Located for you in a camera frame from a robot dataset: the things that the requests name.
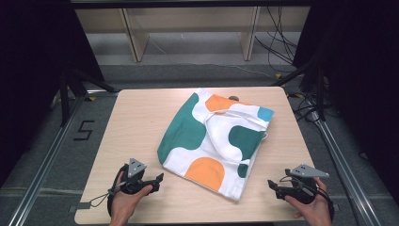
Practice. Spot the small brown round object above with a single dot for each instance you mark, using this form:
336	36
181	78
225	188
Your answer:
233	98

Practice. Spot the aluminium floor rail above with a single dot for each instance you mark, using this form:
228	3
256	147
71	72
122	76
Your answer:
47	163
345	169

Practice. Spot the yellow tape piece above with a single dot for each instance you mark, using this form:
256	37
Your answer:
298	95
278	76
91	98

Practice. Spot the person's right hand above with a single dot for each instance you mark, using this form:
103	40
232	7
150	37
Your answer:
316	210

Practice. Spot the person's left hand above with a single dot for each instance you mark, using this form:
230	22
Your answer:
124	204

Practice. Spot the black curtain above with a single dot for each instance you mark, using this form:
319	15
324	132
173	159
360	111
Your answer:
360	78
31	78

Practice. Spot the white green orange tote bag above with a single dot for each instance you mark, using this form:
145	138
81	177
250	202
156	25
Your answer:
185	132

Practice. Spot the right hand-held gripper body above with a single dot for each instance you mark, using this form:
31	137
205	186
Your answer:
302	188

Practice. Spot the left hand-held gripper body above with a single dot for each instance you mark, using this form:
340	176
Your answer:
135	182

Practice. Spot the black tripod stand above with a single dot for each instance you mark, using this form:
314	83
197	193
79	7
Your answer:
67	94
319	91

